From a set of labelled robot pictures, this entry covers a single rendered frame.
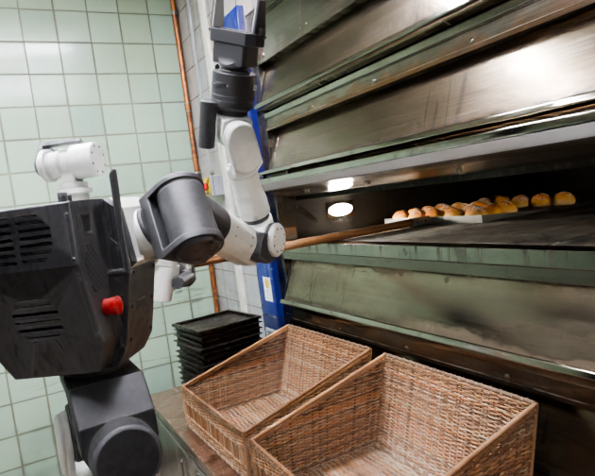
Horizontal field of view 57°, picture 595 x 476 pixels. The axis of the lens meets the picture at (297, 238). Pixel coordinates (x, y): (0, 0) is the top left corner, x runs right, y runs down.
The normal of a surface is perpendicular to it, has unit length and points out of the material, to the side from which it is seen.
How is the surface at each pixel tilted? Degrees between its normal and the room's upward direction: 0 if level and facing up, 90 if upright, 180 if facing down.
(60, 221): 90
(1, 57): 90
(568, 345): 68
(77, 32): 90
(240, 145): 114
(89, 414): 45
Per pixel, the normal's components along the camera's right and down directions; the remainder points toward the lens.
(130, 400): 0.25, -0.70
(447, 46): -0.87, 0.15
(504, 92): -0.86, -0.20
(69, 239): -0.12, 0.10
